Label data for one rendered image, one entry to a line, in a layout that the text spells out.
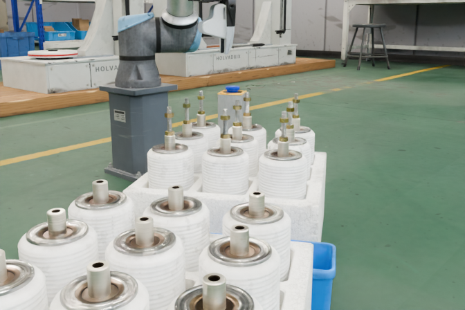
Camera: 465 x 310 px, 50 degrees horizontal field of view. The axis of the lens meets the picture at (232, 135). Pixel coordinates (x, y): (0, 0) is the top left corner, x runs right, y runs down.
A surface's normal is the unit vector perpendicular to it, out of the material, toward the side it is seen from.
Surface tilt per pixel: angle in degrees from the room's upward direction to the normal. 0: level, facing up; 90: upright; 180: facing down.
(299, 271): 0
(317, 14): 90
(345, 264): 0
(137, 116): 90
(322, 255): 88
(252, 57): 90
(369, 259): 0
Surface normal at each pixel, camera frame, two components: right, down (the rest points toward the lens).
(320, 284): -0.20, 0.26
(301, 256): 0.00, -0.97
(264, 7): -0.60, -0.21
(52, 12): 0.76, 0.14
